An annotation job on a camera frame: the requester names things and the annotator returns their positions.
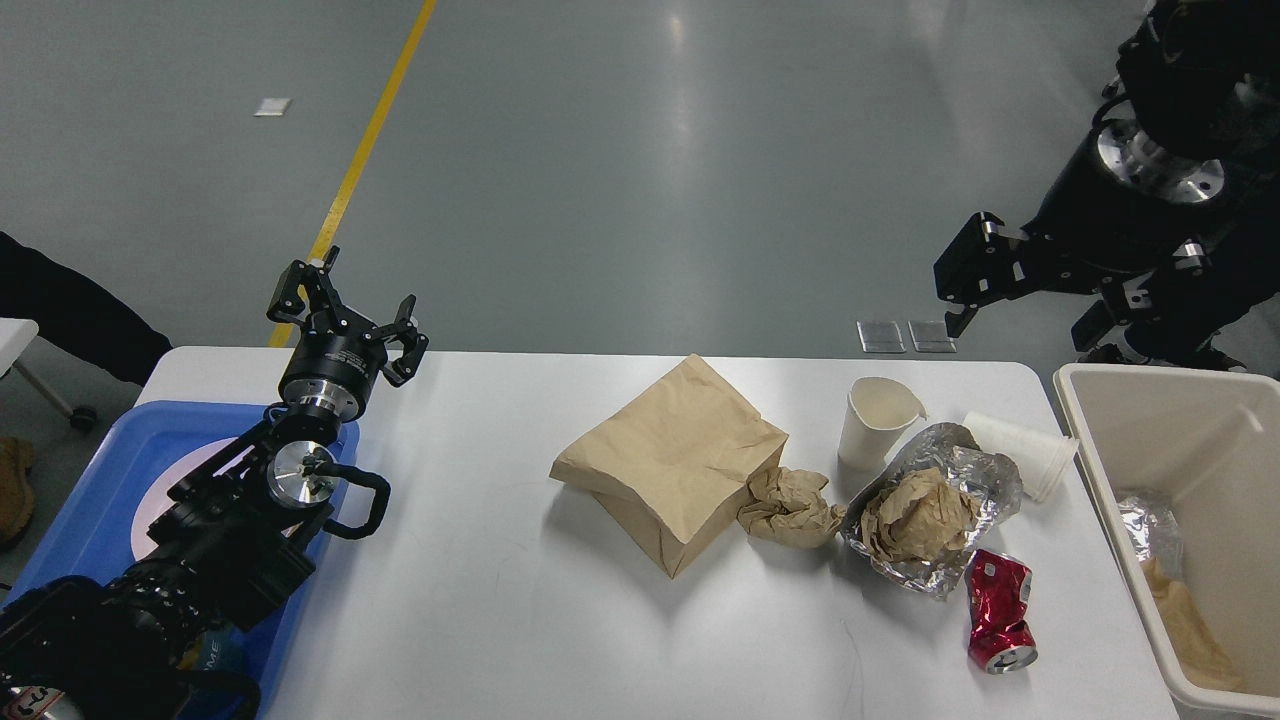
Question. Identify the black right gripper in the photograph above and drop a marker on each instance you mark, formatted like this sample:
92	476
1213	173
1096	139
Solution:
1123	216

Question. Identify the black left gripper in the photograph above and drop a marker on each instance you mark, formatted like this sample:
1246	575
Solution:
327	367

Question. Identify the pink plate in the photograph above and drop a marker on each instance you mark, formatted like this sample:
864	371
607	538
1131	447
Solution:
155	501

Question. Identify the brown paper bag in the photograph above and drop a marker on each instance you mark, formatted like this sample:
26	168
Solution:
672	467

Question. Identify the grey-blue mug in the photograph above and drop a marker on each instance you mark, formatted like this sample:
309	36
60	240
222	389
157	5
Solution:
218	647

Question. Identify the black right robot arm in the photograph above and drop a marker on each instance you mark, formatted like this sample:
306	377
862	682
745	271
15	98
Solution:
1200	78

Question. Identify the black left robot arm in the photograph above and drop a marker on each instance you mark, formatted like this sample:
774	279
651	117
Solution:
231	550

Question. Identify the floor outlet plate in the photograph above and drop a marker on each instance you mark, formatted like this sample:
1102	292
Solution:
931	338
880	337

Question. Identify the white cup lying sideways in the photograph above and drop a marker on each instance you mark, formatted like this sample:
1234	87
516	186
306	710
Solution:
1043	458

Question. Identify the beige waste bin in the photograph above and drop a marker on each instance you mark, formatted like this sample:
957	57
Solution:
1208	440

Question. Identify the person in black clothes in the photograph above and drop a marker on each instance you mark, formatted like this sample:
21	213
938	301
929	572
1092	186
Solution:
1243	274

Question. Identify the foil scrap in bin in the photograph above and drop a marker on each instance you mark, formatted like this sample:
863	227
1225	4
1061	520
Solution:
1150	521

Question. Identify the crumpled foil with paper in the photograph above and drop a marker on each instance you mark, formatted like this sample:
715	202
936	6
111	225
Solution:
919	523

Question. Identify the dark seated person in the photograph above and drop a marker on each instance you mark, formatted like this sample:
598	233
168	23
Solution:
78	315

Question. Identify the crumpled brown paper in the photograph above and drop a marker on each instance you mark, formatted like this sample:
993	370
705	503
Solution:
788	507

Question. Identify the red foil wrapper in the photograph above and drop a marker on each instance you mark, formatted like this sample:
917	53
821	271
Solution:
999	591

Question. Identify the brown shoe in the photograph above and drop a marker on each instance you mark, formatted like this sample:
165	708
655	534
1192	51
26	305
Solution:
18	497

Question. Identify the brown paper in bin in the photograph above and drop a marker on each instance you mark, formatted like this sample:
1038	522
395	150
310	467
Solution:
1202	659

